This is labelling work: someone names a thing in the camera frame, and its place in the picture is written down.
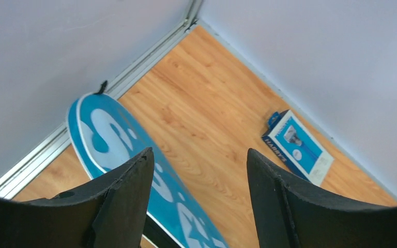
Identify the blue product box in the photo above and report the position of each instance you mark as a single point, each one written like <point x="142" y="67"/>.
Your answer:
<point x="297" y="148"/>

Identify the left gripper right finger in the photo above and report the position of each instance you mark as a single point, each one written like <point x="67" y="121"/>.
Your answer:
<point x="291" y="212"/>

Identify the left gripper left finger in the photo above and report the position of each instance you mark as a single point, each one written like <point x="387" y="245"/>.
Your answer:
<point x="108" y="211"/>

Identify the blue racket bag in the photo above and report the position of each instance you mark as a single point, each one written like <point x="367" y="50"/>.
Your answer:
<point x="105" y="135"/>

